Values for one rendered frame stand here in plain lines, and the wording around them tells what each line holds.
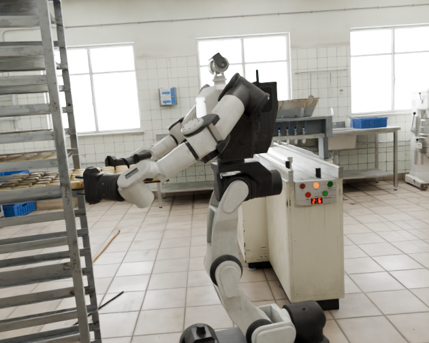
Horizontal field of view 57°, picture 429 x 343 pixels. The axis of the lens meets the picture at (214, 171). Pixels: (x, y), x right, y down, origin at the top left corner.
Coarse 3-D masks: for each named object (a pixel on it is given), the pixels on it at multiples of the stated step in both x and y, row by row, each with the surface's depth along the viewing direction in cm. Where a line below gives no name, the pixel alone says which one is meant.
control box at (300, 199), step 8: (296, 184) 228; (312, 184) 228; (320, 184) 228; (296, 192) 228; (304, 192) 228; (312, 192) 229; (320, 192) 229; (328, 192) 229; (296, 200) 229; (304, 200) 229; (312, 200) 229; (328, 200) 230; (336, 200) 230
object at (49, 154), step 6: (0, 156) 162; (12, 156) 157; (18, 156) 160; (24, 156) 154; (30, 156) 155; (36, 156) 150; (42, 156) 148; (48, 156) 146; (54, 156) 145; (0, 162) 136; (6, 162) 133
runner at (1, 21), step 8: (0, 16) 121; (8, 16) 122; (16, 16) 123; (24, 16) 123; (32, 16) 124; (0, 24) 122; (8, 24) 122; (16, 24) 123; (24, 24) 123; (32, 24) 124
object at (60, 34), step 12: (60, 12) 163; (60, 36) 165; (60, 48) 165; (60, 60) 166; (72, 96) 171; (72, 120) 170; (72, 144) 171; (72, 156) 172; (84, 204) 176; (84, 216) 177; (84, 240) 178; (96, 300) 183; (96, 312) 184; (96, 336) 185
